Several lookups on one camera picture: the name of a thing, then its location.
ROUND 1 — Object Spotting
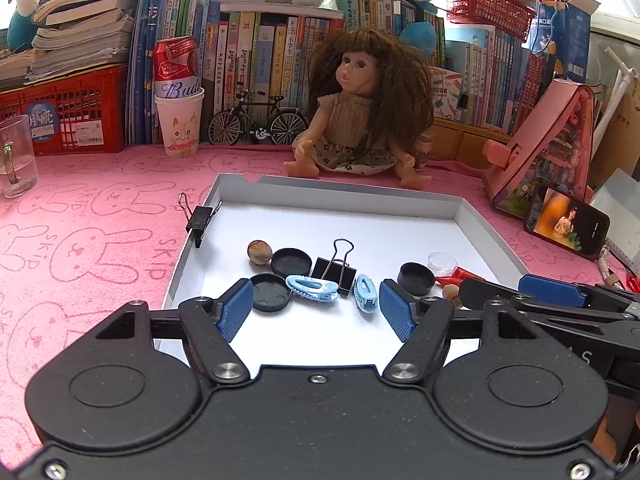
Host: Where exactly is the black round lid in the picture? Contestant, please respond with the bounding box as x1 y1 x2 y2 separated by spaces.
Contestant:
270 247 312 276
248 273 292 314

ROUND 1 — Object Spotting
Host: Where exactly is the translucent plastic folder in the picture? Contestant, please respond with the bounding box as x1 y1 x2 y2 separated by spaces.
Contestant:
590 167 640 261

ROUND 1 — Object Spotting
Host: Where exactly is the white plastic pipe frame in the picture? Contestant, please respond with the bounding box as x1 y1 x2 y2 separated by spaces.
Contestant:
597 47 640 131

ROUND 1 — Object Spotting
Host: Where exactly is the clear round plastic lid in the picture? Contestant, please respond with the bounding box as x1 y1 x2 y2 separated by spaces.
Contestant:
426 252 458 273

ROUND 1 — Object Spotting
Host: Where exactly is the blue hair clip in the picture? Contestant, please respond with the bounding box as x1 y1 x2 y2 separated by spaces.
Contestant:
353 273 379 314
285 274 341 303

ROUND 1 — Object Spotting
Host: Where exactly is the large red plastic basket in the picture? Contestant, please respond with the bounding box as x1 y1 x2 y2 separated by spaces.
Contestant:
0 64 130 155

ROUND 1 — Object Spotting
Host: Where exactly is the white cardboard box lid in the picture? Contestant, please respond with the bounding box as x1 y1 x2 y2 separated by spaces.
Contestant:
161 172 531 356

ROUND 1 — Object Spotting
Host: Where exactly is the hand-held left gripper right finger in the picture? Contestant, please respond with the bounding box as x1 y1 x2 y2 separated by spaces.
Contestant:
378 280 542 387

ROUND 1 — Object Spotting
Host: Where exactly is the thick black round cap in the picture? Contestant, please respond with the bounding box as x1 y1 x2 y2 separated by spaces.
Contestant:
397 262 436 297

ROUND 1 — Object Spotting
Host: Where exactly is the small red plastic basket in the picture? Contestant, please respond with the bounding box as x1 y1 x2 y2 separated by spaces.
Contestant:
442 0 537 43

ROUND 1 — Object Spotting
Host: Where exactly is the pink rabbit print towel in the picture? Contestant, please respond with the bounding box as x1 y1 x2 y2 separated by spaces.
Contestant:
0 142 640 461

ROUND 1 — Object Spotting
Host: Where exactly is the clear glass mug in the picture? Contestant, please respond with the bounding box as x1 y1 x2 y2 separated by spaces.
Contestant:
0 114 40 199

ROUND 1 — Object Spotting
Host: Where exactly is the stack of worn books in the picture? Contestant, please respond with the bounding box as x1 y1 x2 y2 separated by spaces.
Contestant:
0 0 183 92

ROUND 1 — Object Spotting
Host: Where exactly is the large black binder clip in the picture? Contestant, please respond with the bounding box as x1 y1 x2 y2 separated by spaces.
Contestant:
310 238 357 297

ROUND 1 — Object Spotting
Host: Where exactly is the round blue plush toy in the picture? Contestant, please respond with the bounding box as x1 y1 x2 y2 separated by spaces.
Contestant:
6 0 43 53

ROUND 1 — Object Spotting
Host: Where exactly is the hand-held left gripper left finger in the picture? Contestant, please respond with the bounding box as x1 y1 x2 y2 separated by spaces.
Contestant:
94 278 255 387

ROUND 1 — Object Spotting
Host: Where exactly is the black miniature bicycle model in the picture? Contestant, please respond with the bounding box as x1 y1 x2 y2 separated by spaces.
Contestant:
207 90 310 147

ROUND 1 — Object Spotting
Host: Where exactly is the white paper cup cat print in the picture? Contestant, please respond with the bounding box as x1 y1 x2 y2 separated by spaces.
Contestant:
154 87 206 158

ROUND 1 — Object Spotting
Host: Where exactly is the blue carton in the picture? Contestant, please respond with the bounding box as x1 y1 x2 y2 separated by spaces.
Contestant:
530 0 601 86

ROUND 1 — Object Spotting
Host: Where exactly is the pink triangular toy house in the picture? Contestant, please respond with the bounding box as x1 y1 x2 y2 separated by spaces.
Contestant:
481 77 603 221

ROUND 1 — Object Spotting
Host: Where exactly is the small black binder clip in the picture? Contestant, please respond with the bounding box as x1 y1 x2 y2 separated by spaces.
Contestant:
177 192 223 249

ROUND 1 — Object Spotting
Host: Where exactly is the black smartphone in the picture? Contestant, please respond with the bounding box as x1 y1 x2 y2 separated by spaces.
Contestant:
523 185 612 261

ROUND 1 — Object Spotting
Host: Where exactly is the red drink can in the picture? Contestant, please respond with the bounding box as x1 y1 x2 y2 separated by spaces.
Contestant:
152 36 202 98

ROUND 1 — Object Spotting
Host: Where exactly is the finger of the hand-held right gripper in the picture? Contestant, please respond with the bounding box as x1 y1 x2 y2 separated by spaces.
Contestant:
517 274 640 309
457 277 640 328

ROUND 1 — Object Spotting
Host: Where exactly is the brown cardboard box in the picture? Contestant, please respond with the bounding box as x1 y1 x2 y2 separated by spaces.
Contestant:
432 117 516 171

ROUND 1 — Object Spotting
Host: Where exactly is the row of upright books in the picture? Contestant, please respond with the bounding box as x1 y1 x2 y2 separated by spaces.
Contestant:
125 0 561 146

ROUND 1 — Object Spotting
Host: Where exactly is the white printed carton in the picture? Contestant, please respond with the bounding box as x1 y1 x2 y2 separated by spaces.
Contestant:
430 67 463 122

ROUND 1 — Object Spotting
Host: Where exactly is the beaded phone strap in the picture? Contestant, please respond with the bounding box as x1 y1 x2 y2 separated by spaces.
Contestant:
597 242 640 291

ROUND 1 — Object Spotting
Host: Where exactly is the doll with brown curly hair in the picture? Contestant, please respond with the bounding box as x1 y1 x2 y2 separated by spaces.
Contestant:
283 30 436 188

